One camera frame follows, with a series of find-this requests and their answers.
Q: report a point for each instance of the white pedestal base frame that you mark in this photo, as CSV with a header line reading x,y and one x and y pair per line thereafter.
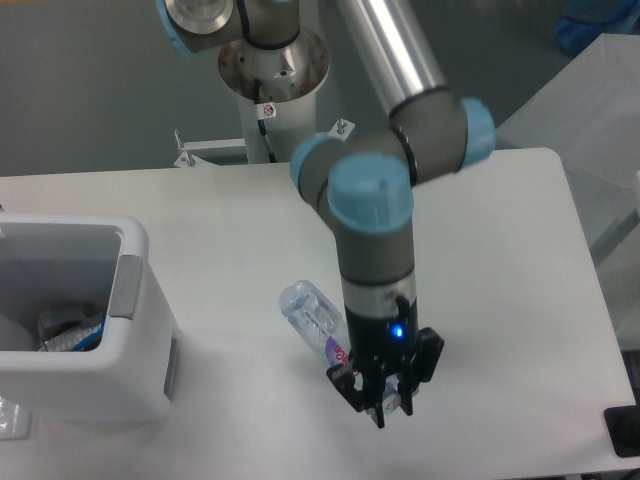
x,y
219,152

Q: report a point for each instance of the clear plastic item bottom left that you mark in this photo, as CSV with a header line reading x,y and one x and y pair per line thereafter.
x,y
15,421

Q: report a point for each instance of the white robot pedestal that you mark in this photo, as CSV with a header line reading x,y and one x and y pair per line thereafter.
x,y
273,130

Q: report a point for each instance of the black device at edge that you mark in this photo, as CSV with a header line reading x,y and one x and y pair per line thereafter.
x,y
623,426

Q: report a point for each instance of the clear plastic water bottle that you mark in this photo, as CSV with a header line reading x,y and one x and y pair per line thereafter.
x,y
317,321

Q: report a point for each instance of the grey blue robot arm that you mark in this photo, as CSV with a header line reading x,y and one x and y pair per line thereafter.
x,y
361,188

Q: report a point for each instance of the white trash can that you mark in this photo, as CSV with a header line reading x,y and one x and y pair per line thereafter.
x,y
100,264

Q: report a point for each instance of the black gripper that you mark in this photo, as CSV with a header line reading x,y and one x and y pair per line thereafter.
x,y
384,347

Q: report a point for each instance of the white side table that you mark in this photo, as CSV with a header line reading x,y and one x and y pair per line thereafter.
x,y
589,115

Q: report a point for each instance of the blue bag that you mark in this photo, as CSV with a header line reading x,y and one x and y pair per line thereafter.
x,y
581,22

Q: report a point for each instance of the blue snack wrapper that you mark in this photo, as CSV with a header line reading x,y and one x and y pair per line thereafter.
x,y
76,338

